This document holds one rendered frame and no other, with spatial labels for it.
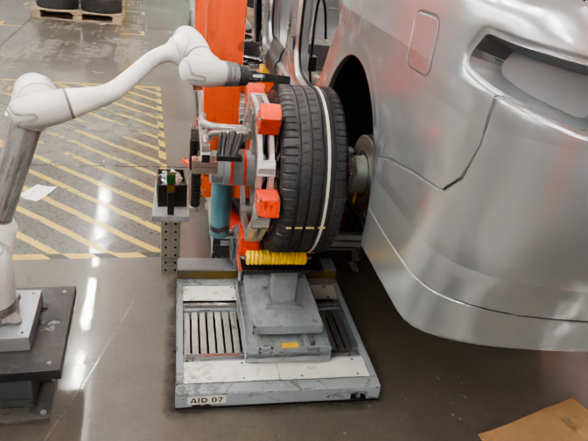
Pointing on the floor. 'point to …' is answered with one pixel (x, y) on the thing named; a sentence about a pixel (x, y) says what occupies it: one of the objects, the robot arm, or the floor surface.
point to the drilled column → (170, 246)
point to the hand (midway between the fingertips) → (282, 80)
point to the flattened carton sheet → (546, 425)
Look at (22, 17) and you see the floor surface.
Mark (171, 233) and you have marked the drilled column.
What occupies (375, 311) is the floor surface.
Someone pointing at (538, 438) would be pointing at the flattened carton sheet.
